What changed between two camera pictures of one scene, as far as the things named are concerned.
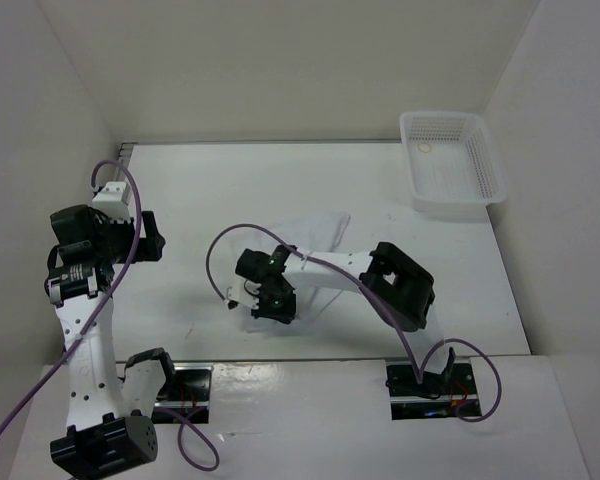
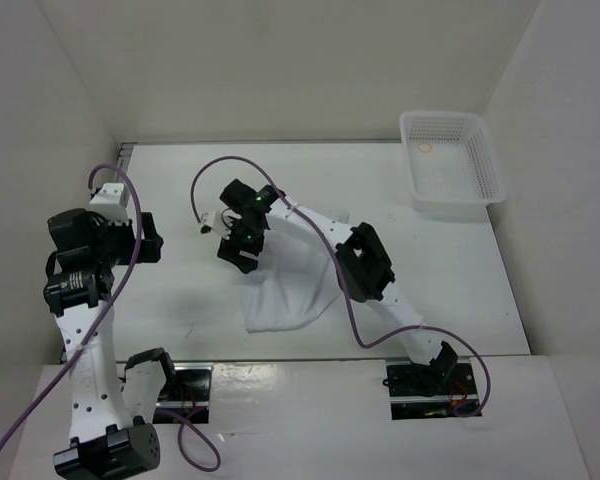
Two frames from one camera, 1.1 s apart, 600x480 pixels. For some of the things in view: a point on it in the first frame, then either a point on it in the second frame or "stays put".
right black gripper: [285, 315] → [230, 250]
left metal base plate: [187, 393] stays put
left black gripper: [150, 247] stays put
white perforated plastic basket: [454, 168] stays put
